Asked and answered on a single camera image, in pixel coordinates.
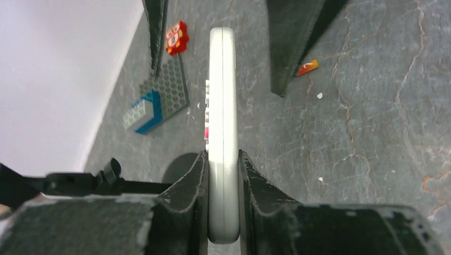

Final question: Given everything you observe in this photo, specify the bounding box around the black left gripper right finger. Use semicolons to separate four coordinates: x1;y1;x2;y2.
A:
238;151;443;254

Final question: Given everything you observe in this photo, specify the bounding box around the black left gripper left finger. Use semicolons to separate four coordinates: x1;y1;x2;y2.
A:
1;153;208;254

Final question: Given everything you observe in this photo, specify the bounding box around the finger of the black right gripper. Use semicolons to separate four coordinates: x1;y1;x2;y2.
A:
266;0;349;97
142;0;168;77

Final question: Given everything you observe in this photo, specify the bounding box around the orange AAA battery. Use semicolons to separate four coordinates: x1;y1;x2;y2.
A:
296;59;319;76

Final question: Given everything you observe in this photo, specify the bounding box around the red toy block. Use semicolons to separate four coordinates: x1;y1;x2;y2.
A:
164;20;189;56

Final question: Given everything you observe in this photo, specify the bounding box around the grey lego baseplate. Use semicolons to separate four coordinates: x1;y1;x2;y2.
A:
139;55;189;122

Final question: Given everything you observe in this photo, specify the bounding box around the blue grey lego brick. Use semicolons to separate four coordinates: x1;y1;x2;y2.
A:
123;90;163;134

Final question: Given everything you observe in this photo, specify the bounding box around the black microphone stand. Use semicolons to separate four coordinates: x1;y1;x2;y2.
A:
0;153;200;210

